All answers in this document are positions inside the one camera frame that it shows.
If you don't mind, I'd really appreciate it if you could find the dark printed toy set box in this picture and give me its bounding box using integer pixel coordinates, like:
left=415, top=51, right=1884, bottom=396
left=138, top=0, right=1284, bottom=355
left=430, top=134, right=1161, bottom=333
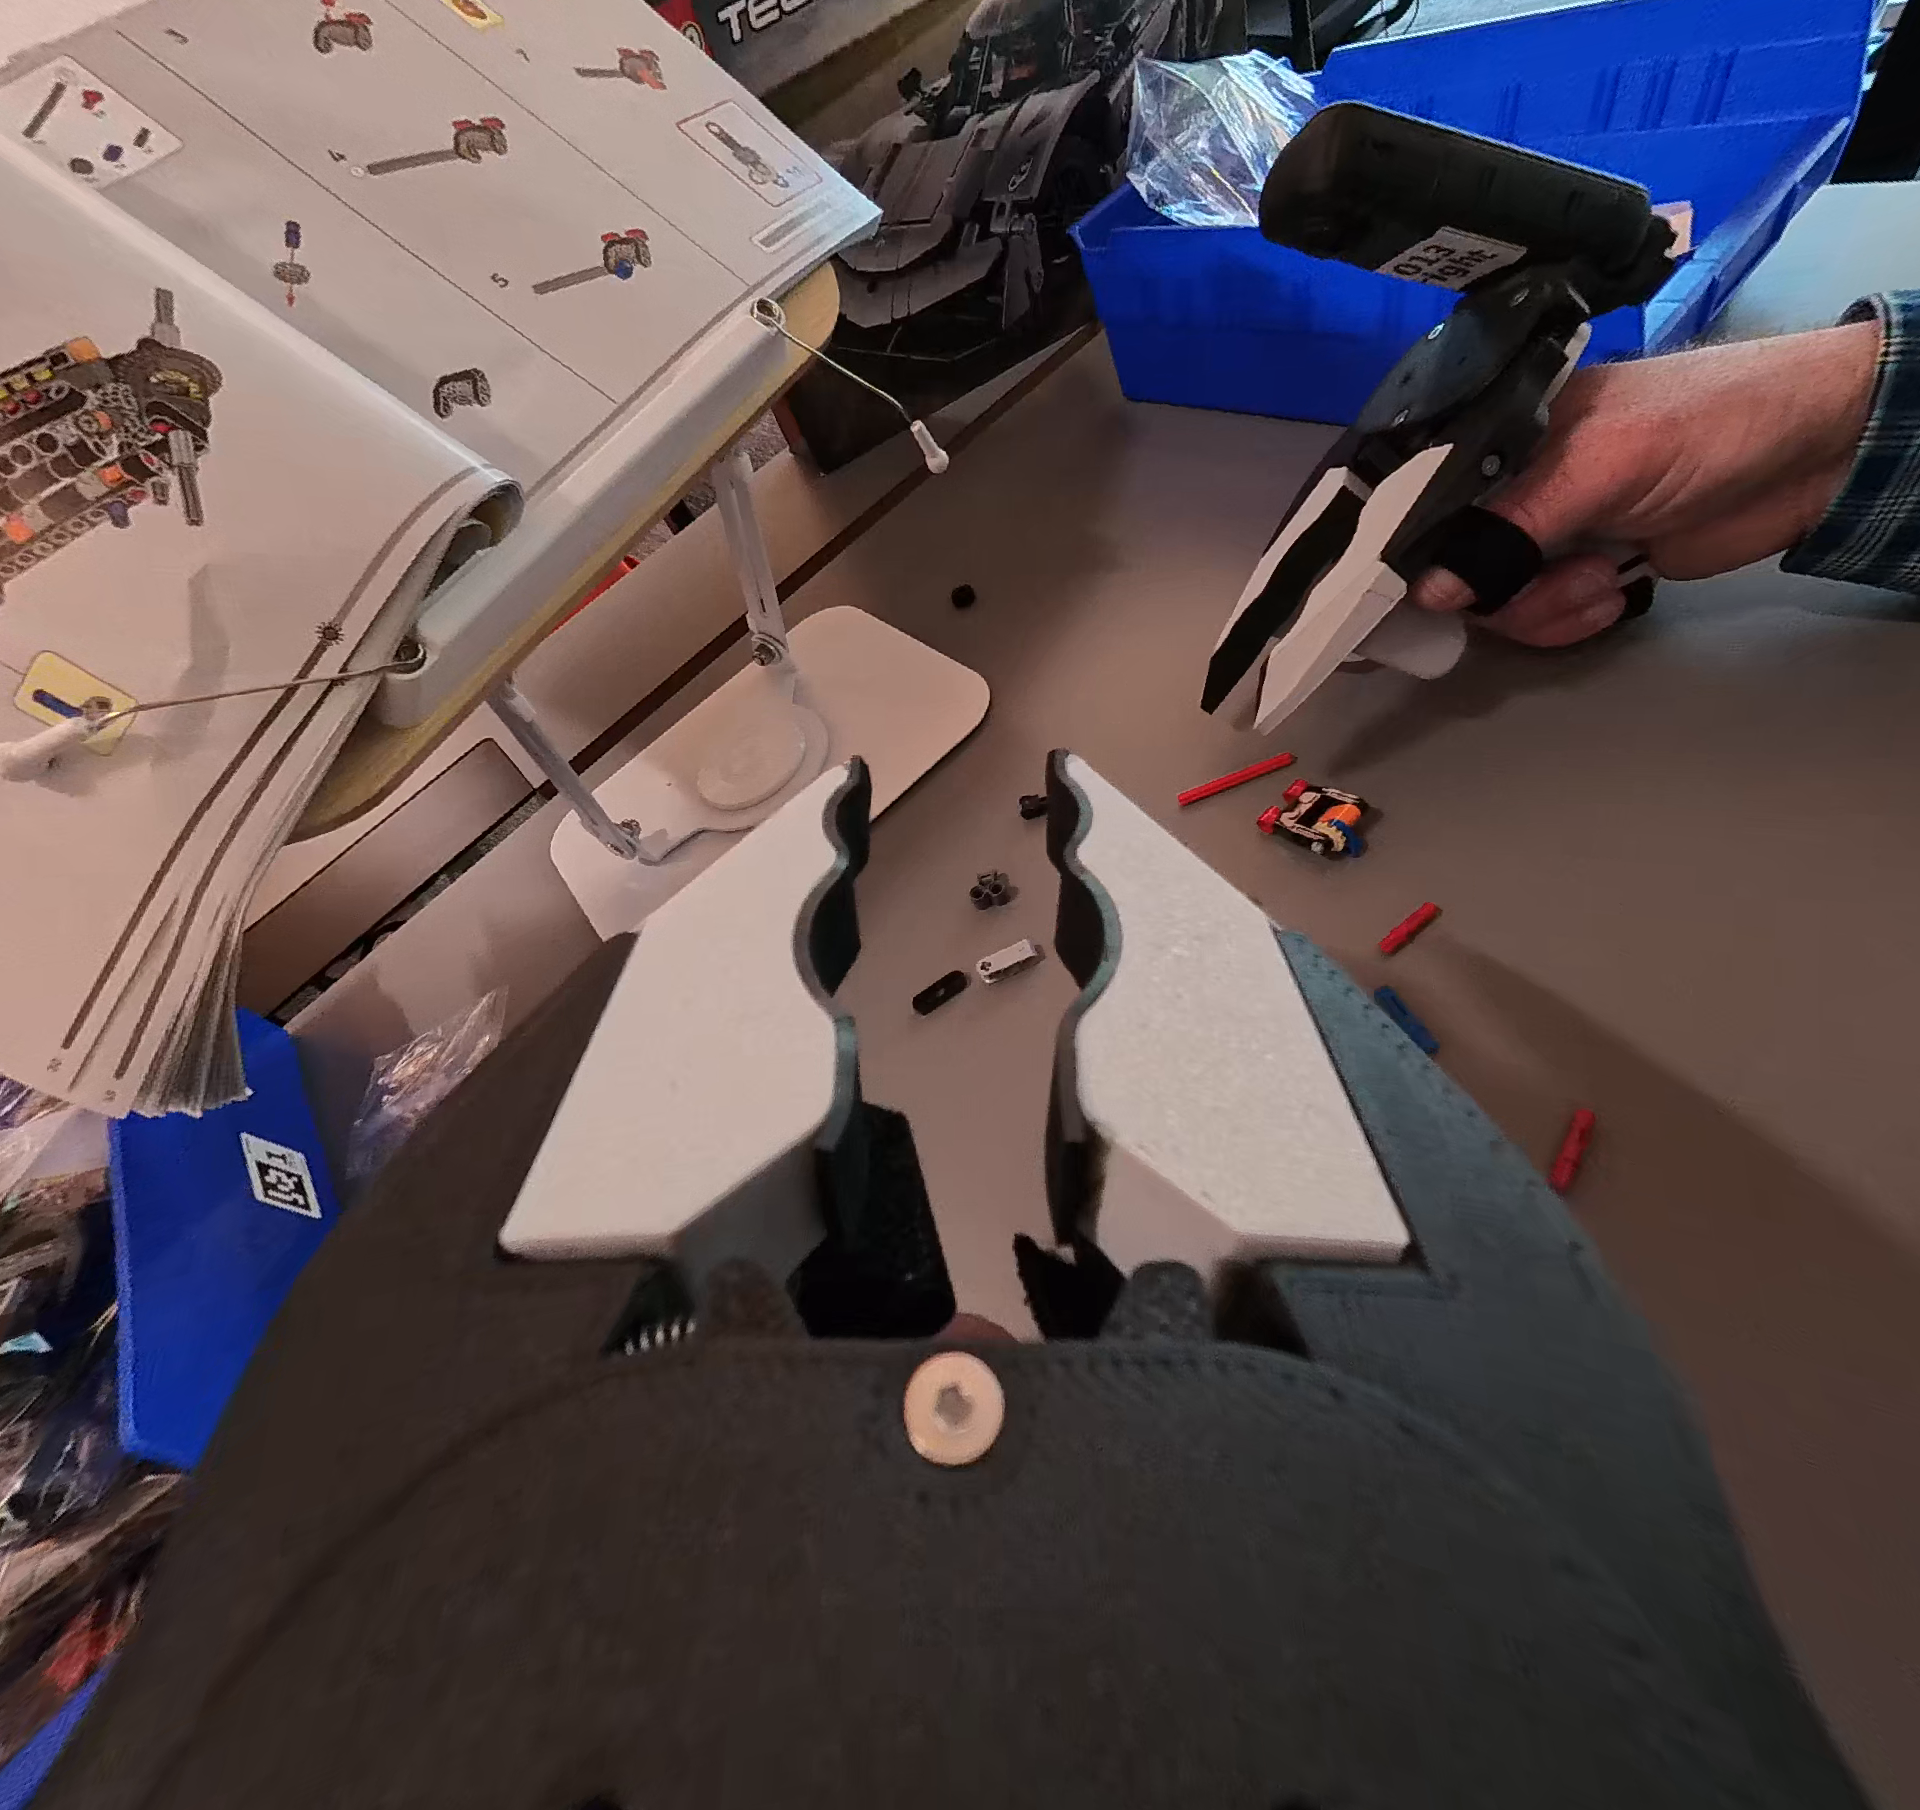
left=626, top=0, right=1249, bottom=480

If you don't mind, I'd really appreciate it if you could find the long red plastic axle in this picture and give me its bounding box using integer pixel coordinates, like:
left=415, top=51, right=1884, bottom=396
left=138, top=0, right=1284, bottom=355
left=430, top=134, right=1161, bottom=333
left=1176, top=751, right=1298, bottom=808

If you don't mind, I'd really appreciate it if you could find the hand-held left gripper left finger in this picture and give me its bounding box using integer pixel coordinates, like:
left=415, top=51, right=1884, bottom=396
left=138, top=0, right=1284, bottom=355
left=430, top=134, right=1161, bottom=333
left=495, top=757, right=875, bottom=1264

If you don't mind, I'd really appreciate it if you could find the white instruction booklet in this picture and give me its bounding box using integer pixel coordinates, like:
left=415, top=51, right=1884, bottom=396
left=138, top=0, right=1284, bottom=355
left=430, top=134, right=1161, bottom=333
left=0, top=0, right=887, bottom=1121

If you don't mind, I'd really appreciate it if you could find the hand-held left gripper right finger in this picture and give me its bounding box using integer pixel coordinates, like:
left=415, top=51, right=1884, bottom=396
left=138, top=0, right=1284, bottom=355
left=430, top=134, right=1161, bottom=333
left=1044, top=748, right=1418, bottom=1269

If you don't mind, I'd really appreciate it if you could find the small clear parts bag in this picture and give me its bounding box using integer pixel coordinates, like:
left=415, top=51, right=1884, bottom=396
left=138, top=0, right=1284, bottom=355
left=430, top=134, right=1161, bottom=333
left=347, top=989, right=511, bottom=1191

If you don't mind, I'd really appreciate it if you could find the white book stand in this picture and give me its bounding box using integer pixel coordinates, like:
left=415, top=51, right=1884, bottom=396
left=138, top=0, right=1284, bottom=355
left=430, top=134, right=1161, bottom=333
left=0, top=250, right=996, bottom=942

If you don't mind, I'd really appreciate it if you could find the person's right forearm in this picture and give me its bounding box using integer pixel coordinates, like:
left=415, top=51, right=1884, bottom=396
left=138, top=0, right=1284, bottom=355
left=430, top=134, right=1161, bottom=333
left=1781, top=287, right=1920, bottom=599

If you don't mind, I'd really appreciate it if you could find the person's right hand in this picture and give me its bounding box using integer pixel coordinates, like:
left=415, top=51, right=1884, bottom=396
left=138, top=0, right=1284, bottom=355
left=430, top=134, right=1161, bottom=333
left=1421, top=319, right=1887, bottom=651

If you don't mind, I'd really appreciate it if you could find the blue plastic bin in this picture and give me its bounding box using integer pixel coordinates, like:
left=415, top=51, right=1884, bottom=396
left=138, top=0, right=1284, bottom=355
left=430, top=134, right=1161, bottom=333
left=1071, top=0, right=1884, bottom=428

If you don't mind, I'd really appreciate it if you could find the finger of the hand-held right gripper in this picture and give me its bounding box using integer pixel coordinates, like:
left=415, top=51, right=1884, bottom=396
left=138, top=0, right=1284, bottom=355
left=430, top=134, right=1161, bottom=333
left=1199, top=444, right=1453, bottom=721
left=1252, top=448, right=1457, bottom=736

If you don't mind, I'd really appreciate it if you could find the small toy gear subassembly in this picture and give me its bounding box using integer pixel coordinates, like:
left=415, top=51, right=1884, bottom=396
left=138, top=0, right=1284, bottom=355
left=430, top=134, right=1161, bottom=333
left=1256, top=778, right=1379, bottom=861

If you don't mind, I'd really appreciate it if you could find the pile of clear parts bags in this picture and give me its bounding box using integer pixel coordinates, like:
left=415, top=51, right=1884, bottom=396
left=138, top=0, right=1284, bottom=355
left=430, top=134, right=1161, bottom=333
left=0, top=1074, right=190, bottom=1739

